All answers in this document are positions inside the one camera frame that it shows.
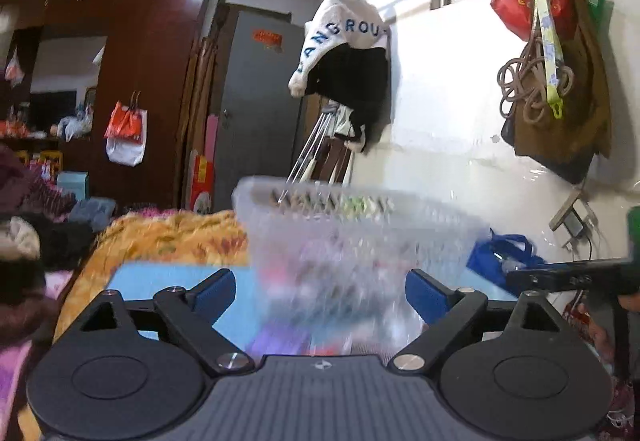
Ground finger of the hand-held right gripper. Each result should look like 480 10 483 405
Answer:
506 258 640 294

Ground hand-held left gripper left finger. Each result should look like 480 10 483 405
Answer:
80 268 256 378

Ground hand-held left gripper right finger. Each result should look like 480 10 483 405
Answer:
387 268 566 372

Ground clear plastic basket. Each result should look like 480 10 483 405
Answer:
232 176 493 357

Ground red printed bag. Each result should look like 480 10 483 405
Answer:
565 301 640 441

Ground blue tote bag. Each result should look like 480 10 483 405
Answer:
467 231 546 289

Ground orange floral blanket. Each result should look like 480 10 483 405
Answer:
52 210 251 342

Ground red yellow carton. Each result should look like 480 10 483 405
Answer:
187 148 216 214

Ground brown cloth bag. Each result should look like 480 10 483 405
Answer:
500 0 613 184

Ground grey door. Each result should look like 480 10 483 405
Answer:
212 0 307 212

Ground light blue box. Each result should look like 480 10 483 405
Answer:
56 171 91 202

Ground bundle of metal clothes hangers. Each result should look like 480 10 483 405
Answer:
285 103 356 186

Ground orange white plastic bag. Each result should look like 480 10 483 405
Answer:
104 91 148 166

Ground leaning wooden boards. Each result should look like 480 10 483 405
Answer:
175 36 221 212

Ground pile of dark clothes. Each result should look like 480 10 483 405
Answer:
0 143 96 347

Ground black garment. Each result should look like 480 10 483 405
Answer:
305 43 392 154

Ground brown wooden wardrobe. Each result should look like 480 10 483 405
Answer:
0 0 216 212

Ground orange door sticker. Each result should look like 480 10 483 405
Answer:
252 28 283 52

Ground green bag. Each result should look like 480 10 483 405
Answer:
580 0 607 32

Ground white hooded sweatshirt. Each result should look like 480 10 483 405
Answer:
288 0 391 98

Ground small white red bag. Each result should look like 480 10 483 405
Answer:
5 46 25 86

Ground wall power strip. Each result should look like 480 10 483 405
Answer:
549 188 598 242

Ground coiled brown rope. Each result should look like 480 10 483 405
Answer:
497 28 576 124

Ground yellow green strap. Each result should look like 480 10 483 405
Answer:
515 0 566 119

